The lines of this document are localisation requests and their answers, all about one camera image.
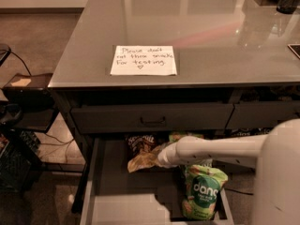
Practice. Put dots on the dark side table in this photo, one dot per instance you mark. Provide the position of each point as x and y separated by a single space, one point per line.
31 94

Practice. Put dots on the open grey middle drawer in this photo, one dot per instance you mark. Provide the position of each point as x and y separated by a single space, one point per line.
114 196

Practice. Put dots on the rear green dang snack bag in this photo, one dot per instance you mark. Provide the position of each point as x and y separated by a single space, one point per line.
177 135

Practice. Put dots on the black plastic crate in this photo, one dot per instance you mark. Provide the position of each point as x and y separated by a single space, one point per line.
14 163

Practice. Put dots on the brown chip bag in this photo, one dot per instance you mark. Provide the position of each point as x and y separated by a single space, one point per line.
143 151

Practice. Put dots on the black top drawer handle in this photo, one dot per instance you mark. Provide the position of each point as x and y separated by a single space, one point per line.
155 122

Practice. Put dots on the front green dang snack bag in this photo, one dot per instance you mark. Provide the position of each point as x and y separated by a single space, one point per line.
203 185

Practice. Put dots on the white handwritten paper note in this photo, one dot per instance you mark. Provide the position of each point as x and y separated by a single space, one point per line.
143 60

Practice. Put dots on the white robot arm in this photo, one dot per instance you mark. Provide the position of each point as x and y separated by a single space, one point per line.
275 158

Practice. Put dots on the right dark top drawer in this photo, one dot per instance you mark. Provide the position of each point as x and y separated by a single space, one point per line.
264 114

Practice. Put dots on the closed dark top drawer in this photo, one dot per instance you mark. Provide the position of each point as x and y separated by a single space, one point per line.
126 118

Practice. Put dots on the dark snack bags right drawer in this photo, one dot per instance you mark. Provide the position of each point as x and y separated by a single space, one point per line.
242 132

